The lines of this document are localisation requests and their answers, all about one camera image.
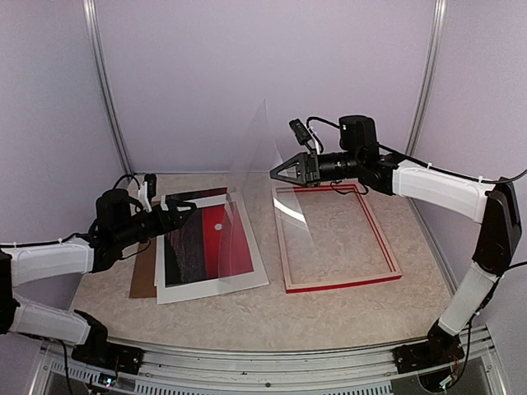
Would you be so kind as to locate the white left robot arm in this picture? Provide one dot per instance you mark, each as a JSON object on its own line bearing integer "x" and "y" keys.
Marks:
{"x": 95, "y": 251}

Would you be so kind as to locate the clear acrylic sheet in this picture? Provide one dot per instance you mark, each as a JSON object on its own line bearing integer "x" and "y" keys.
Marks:
{"x": 248, "y": 197}

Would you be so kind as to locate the right aluminium corner post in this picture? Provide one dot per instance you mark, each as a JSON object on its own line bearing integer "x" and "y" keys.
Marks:
{"x": 433, "y": 50}

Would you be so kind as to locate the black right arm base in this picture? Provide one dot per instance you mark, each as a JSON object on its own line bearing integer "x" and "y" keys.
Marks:
{"x": 437, "y": 349}

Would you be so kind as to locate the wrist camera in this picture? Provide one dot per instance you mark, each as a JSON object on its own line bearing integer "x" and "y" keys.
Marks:
{"x": 147, "y": 191}
{"x": 305, "y": 136}

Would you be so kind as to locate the wooden picture frame red edge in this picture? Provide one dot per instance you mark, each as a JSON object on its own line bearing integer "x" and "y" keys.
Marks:
{"x": 329, "y": 238}

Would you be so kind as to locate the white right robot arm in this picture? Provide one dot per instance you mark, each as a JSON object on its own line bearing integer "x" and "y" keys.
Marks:
{"x": 491, "y": 204}

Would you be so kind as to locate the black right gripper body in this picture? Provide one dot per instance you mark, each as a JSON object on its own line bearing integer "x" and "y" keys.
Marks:
{"x": 319, "y": 172}

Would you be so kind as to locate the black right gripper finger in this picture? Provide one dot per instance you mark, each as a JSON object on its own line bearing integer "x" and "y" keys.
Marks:
{"x": 298, "y": 180}
{"x": 295, "y": 164}

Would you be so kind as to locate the aluminium corner post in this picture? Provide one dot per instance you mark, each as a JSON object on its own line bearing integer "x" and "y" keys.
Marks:
{"x": 93, "y": 31}
{"x": 433, "y": 50}

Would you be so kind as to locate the red and black photo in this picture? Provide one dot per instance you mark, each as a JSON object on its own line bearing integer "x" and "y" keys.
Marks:
{"x": 211, "y": 244}

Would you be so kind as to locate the left aluminium corner post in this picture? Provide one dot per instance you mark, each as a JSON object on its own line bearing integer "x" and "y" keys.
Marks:
{"x": 93, "y": 31}

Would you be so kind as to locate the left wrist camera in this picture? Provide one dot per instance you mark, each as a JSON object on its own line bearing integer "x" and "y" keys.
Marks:
{"x": 147, "y": 191}

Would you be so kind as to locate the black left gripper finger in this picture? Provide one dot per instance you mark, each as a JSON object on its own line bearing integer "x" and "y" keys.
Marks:
{"x": 179, "y": 217}
{"x": 180, "y": 207}

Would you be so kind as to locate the aluminium front rail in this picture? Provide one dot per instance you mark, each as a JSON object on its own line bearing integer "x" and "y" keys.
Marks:
{"x": 357, "y": 370}

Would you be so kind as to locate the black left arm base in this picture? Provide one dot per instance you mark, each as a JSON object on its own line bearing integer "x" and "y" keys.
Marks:
{"x": 107, "y": 354}

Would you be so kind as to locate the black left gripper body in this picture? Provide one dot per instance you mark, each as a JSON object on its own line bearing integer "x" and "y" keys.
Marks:
{"x": 128, "y": 234}

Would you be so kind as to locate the brown cardboard backing board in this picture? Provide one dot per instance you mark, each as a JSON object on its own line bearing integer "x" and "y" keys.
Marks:
{"x": 144, "y": 272}

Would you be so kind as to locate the white photo mat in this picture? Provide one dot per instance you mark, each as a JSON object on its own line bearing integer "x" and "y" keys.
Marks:
{"x": 200, "y": 289}

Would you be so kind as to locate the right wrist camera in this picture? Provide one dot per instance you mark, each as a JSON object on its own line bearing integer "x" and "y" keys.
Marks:
{"x": 305, "y": 136}

